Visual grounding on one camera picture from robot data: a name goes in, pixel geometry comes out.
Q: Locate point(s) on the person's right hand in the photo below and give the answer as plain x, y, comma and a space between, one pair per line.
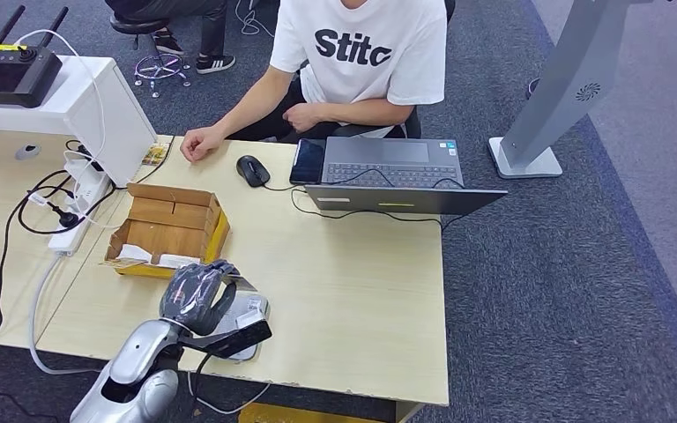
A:
203, 143

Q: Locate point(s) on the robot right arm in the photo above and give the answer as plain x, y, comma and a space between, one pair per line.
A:
140, 356

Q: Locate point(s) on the black computer mouse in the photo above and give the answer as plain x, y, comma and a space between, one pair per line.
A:
252, 171

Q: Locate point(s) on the person's right forearm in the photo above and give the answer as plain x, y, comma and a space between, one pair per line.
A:
251, 99

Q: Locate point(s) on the person's left hand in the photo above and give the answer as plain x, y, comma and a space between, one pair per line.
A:
303, 117

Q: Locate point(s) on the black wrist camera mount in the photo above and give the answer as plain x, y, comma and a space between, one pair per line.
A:
239, 341

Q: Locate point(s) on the white cabinet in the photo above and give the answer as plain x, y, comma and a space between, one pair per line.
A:
111, 122

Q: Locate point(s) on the black remote controller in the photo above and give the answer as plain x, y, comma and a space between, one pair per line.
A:
5, 76

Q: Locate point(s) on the black stool chrome base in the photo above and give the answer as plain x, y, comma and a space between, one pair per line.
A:
134, 24

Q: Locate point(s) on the black smartphone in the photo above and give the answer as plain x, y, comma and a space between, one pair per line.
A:
308, 161

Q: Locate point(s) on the person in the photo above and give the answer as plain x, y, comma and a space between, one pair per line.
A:
362, 76
213, 23

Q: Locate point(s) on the white power strip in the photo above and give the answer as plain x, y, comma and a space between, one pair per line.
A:
67, 239

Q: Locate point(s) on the grey kiosk stand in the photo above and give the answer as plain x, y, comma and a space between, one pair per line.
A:
572, 70

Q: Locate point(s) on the grey card reader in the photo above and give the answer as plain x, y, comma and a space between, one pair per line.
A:
259, 306

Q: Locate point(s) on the white room key card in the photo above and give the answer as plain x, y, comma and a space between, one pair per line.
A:
134, 254
178, 261

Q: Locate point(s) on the grey desk grommet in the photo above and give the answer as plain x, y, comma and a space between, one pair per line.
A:
28, 152

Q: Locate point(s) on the grey laptop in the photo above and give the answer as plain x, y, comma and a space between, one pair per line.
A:
397, 157

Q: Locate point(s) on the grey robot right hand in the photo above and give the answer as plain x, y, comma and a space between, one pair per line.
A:
189, 298

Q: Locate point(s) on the person's left forearm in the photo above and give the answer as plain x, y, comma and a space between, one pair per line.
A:
362, 111

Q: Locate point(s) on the open cardboard box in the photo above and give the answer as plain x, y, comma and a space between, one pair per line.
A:
166, 219

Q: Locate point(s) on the clear plastic film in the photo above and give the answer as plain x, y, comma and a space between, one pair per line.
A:
189, 292

